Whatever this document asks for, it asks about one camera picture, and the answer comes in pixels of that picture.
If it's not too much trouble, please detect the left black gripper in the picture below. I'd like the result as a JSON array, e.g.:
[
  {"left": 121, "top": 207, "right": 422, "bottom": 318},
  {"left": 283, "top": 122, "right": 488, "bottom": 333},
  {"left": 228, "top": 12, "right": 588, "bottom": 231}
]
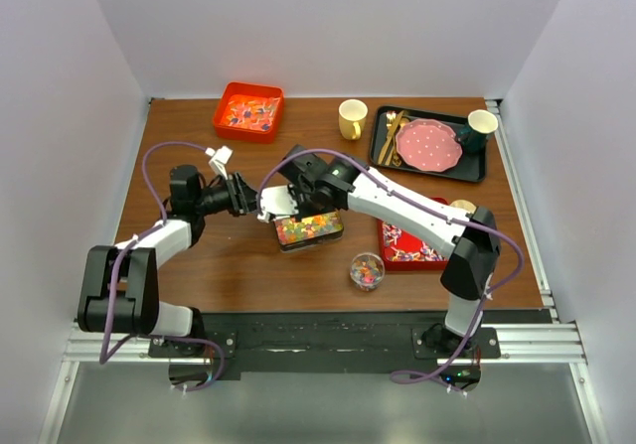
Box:
[{"left": 194, "top": 171, "right": 259, "bottom": 218}]

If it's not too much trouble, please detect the gold tin of gummies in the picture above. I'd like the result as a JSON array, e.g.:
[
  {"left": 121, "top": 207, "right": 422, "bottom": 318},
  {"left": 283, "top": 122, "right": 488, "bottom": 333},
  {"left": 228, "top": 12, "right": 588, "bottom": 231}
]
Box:
[{"left": 274, "top": 212, "right": 344, "bottom": 252}]

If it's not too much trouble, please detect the orange tray of candies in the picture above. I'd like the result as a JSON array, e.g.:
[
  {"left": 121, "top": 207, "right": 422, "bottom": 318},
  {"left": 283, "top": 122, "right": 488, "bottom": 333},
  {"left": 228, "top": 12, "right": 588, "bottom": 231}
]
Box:
[{"left": 212, "top": 81, "right": 284, "bottom": 144}]

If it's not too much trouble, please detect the clear plastic jar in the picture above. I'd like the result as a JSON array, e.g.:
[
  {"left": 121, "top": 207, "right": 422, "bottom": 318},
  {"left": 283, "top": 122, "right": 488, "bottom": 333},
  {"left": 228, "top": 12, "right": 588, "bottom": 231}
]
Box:
[{"left": 349, "top": 252, "right": 386, "bottom": 292}]

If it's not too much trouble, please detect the red tray of lollipops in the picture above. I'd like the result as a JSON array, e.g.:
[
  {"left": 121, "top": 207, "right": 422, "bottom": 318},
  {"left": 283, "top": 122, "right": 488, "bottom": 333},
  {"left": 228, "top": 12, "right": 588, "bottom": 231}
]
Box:
[{"left": 376, "top": 220, "right": 447, "bottom": 272}]

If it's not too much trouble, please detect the gold jar lid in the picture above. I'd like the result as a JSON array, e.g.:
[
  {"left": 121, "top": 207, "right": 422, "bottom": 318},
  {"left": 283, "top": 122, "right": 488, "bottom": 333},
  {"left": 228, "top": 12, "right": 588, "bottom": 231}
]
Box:
[{"left": 450, "top": 200, "right": 477, "bottom": 214}]

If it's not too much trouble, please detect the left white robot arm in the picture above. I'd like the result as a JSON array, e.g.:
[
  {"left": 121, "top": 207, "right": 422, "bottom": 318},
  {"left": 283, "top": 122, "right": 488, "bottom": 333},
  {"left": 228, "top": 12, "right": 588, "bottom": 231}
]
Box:
[{"left": 77, "top": 165, "right": 257, "bottom": 364}]

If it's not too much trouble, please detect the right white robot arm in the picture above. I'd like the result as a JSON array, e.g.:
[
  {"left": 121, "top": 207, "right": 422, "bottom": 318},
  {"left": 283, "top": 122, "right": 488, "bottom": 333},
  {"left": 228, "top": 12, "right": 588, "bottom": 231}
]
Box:
[{"left": 274, "top": 147, "right": 503, "bottom": 358}]

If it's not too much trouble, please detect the yellow mug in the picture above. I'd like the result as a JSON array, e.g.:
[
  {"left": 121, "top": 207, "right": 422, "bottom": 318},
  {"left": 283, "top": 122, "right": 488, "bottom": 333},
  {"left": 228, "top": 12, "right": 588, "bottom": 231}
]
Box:
[{"left": 338, "top": 99, "right": 368, "bottom": 140}]

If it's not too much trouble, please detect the gold fork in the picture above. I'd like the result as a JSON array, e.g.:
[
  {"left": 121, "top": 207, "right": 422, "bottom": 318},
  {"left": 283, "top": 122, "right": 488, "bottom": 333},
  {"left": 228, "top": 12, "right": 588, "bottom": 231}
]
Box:
[{"left": 378, "top": 110, "right": 398, "bottom": 164}]

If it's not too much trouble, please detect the gold knife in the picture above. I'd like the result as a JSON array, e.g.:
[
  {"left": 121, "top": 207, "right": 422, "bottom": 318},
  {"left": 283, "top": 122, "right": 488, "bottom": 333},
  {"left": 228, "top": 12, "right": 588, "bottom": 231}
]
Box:
[{"left": 382, "top": 110, "right": 408, "bottom": 165}]

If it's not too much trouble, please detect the pink dotted plate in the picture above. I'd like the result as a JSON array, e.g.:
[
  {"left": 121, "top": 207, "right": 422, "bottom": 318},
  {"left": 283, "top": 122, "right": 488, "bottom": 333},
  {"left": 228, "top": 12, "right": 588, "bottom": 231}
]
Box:
[{"left": 396, "top": 119, "right": 463, "bottom": 173}]

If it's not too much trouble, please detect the black serving tray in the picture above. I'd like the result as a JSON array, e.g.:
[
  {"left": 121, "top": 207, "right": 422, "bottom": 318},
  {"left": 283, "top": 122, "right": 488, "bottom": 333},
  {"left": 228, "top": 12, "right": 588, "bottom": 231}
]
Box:
[{"left": 370, "top": 105, "right": 487, "bottom": 183}]

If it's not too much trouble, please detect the dark green mug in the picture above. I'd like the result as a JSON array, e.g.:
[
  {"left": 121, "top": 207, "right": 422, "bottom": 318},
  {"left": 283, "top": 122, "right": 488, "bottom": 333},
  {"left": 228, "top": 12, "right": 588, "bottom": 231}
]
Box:
[{"left": 455, "top": 109, "right": 499, "bottom": 154}]

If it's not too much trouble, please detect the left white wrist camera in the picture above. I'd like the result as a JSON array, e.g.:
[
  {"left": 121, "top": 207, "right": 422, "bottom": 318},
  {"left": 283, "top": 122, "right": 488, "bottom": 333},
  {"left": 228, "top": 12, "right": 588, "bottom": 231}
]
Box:
[{"left": 205, "top": 146, "right": 234, "bottom": 180}]

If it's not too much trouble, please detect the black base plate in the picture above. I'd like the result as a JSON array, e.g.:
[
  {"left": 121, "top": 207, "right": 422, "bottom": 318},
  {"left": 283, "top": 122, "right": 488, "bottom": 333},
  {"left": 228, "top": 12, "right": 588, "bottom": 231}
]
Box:
[{"left": 148, "top": 309, "right": 553, "bottom": 383}]

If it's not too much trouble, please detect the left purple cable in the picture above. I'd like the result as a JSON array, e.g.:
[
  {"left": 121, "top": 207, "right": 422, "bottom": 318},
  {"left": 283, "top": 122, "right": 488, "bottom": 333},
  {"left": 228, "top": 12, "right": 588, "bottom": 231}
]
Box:
[{"left": 98, "top": 140, "right": 228, "bottom": 393}]

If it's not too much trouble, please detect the aluminium frame rail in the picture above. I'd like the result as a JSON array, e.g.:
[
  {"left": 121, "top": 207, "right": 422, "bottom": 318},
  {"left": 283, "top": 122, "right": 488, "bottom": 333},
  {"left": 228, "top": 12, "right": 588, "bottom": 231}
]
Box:
[{"left": 63, "top": 323, "right": 587, "bottom": 364}]

